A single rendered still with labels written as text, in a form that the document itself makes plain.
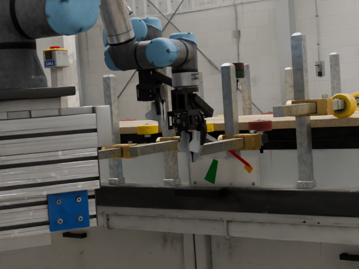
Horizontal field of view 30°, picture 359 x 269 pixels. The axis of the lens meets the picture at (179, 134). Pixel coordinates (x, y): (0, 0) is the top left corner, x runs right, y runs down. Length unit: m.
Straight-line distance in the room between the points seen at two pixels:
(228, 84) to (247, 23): 8.29
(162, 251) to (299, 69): 1.03
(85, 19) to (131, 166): 1.38
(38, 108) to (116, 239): 1.49
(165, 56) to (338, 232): 0.77
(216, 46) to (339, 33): 2.06
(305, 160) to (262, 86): 8.24
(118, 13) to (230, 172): 0.68
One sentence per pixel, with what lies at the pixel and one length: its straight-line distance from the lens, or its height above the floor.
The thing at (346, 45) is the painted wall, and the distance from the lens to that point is 9.71.
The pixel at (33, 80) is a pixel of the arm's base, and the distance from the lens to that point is 1.44.
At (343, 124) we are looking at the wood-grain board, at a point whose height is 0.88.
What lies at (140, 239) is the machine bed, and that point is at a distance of 2.77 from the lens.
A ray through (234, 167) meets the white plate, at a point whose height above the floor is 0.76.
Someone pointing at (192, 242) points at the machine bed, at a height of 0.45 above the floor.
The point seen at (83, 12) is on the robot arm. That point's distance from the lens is 1.38.
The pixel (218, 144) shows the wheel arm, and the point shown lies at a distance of 2.01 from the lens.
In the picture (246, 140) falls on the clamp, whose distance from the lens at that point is 2.14.
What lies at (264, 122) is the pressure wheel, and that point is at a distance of 2.25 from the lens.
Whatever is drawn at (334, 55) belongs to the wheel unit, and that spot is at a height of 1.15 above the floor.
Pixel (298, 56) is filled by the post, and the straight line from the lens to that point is 2.06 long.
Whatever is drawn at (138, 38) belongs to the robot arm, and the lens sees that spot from 2.02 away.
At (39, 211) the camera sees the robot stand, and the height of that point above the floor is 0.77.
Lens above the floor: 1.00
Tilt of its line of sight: 3 degrees down
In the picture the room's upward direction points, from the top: 4 degrees counter-clockwise
